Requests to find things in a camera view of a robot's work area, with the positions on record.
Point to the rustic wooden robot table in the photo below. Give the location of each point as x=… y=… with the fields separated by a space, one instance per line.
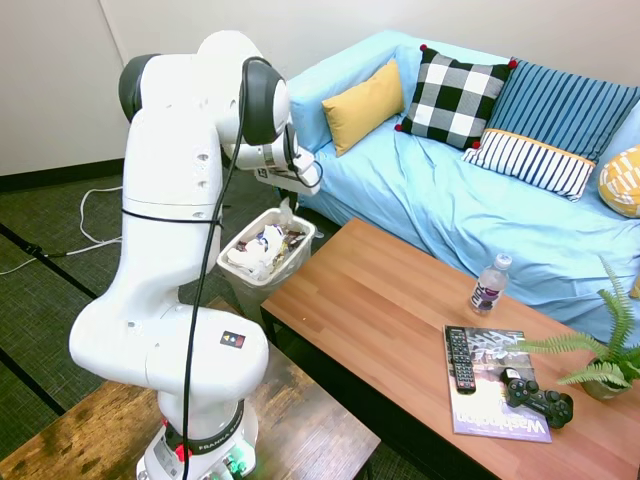
x=300 y=425

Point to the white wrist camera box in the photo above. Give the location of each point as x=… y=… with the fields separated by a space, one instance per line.
x=306 y=167

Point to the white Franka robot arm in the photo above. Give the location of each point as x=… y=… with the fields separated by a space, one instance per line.
x=165 y=200

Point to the reddish wooden coffee table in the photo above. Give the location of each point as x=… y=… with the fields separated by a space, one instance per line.
x=360 y=300

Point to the sofa with light blue cover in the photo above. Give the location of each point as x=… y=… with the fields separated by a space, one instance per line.
x=475 y=215

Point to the colourful snack wrappers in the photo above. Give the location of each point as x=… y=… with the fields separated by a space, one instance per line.
x=290 y=239

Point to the crumpled white paper trash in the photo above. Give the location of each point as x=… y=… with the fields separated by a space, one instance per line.
x=260 y=250

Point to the translucent plastic trash bin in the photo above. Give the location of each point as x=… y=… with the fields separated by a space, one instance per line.
x=295 y=270

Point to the black game controller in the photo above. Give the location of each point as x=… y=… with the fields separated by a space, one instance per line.
x=537 y=400

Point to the white tissue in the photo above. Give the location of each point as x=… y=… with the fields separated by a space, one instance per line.
x=286 y=209

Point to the black TV remote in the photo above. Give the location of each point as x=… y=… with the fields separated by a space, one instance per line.
x=461 y=360

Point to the blue striped pillow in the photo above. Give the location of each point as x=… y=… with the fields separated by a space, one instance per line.
x=560 y=110

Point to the black white checkered pillow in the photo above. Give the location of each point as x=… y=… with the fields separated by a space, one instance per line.
x=450 y=100

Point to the small black labelled block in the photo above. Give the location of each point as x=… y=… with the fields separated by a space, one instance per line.
x=510 y=375

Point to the Washington magazine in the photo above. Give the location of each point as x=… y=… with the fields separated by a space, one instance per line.
x=490 y=415

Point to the olive plant pot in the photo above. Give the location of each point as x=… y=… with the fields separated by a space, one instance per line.
x=600 y=390

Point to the white navy striped pillow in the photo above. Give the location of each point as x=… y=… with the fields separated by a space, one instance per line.
x=535 y=162

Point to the green fern plant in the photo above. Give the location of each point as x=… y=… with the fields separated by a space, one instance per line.
x=617 y=310

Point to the plain yellow pillow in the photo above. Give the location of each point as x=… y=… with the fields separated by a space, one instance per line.
x=365 y=107

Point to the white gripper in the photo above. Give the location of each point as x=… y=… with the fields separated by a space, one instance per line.
x=287 y=181

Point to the clear plastic drink bottle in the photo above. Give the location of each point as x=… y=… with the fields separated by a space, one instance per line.
x=487 y=290

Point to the yellow white patterned pillow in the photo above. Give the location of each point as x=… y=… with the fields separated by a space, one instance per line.
x=622 y=182

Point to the orange cushion edge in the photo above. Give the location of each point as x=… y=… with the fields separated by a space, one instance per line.
x=636 y=287

